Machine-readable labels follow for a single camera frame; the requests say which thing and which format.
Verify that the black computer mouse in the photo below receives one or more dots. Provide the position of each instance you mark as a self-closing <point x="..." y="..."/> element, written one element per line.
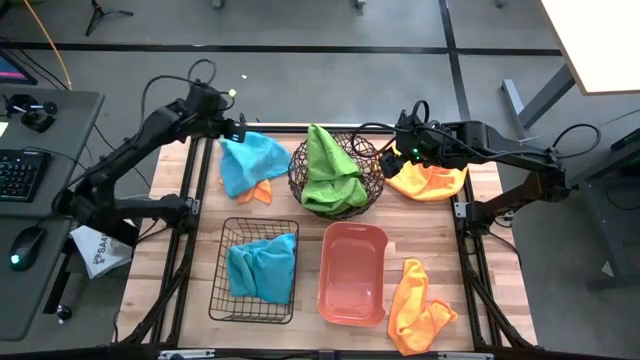
<point x="26" y="247"/>

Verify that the black aluminium rig frame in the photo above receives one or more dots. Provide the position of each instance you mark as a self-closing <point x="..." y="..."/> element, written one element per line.
<point x="275" y="356"/>

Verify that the white table top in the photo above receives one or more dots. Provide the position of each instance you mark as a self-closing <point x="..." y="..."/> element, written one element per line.
<point x="595" y="45"/>

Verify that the grey table leg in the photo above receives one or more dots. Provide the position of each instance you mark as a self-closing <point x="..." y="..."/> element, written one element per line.
<point x="545" y="97"/>

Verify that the orange microfiber towel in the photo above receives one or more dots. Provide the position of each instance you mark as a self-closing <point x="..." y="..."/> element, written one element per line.
<point x="430" y="182"/>
<point x="412" y="310"/>
<point x="260" y="192"/>

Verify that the black keyboard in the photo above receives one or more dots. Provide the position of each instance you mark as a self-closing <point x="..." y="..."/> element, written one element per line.
<point x="20" y="175"/>

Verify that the grey computer desk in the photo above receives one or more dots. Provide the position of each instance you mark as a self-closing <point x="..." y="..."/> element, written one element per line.
<point x="30" y="300"/>

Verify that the white printed bag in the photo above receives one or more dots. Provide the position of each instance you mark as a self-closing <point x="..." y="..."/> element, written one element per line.
<point x="100" y="252"/>

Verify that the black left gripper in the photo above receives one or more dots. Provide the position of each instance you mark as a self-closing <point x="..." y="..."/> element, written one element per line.
<point x="232" y="129"/>

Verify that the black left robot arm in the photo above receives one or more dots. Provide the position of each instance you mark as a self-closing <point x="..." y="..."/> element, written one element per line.
<point x="125" y="150"/>

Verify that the black round knob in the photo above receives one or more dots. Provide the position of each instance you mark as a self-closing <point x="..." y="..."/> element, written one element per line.
<point x="64" y="313"/>

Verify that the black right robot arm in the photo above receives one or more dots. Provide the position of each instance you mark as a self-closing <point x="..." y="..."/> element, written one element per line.
<point x="500" y="145"/>

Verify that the blue microfiber towel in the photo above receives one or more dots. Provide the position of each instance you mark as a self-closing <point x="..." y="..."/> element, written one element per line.
<point x="260" y="270"/>
<point x="250" y="165"/>

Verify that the black desk gadget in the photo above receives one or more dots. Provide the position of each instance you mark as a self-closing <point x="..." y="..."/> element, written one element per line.
<point x="37" y="120"/>

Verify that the orange plastic bin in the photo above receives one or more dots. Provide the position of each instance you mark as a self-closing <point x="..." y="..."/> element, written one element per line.
<point x="350" y="275"/>

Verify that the green microfiber towel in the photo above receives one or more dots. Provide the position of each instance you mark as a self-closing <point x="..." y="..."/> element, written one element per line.
<point x="335" y="195"/>
<point x="325" y="150"/>

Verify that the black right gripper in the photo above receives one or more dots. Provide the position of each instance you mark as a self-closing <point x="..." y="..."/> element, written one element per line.
<point x="400" y="160"/>

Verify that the computer monitor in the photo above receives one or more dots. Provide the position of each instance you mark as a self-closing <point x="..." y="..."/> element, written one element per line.
<point x="12" y="70"/>

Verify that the black tripod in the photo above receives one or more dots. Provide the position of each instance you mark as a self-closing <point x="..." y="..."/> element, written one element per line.
<point x="95" y="12"/>

